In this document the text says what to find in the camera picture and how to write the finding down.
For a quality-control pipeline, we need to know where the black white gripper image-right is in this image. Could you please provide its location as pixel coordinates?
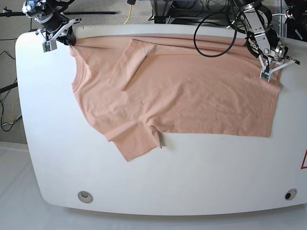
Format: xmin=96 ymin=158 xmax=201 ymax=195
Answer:
xmin=258 ymin=38 xmax=300 ymax=74

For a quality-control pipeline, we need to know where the black tripod stand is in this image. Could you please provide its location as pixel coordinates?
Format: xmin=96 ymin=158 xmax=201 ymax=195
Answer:
xmin=0 ymin=0 xmax=117 ymax=32

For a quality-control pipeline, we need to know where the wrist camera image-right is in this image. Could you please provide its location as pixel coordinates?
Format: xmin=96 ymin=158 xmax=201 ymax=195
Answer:
xmin=260 ymin=70 xmax=272 ymax=82

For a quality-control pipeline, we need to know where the yellow cable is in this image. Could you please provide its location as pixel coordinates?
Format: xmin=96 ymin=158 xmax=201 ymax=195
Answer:
xmin=124 ymin=0 xmax=136 ymax=25

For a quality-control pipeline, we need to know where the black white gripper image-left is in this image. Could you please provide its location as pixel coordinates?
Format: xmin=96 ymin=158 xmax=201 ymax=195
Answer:
xmin=35 ymin=15 xmax=82 ymax=46

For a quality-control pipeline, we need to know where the red triangle sticker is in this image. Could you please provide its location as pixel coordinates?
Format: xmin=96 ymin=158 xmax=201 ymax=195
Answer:
xmin=301 ymin=150 xmax=307 ymax=169

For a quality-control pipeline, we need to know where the left table cable grommet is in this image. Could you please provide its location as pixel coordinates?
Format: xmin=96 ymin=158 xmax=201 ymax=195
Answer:
xmin=78 ymin=191 xmax=94 ymax=204

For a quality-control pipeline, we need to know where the table cable grommet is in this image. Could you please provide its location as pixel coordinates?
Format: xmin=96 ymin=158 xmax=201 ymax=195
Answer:
xmin=78 ymin=191 xmax=94 ymax=204
xmin=284 ymin=189 xmax=297 ymax=200

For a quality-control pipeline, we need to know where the aluminium frame stand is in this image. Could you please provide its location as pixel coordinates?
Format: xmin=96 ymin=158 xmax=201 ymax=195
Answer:
xmin=148 ymin=0 xmax=287 ymax=37

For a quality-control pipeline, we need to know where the right table cable grommet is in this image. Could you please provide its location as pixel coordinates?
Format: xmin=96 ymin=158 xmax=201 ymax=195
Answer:
xmin=284 ymin=189 xmax=297 ymax=200

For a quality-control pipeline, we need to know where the peach pink T-shirt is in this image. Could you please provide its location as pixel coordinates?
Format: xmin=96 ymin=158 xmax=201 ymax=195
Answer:
xmin=70 ymin=35 xmax=281 ymax=161

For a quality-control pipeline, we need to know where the black floor cables left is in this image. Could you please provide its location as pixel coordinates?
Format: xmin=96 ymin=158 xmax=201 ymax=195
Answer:
xmin=0 ymin=50 xmax=22 ymax=132

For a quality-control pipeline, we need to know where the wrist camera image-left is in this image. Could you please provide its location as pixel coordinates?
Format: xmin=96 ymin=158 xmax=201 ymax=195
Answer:
xmin=42 ymin=40 xmax=57 ymax=53

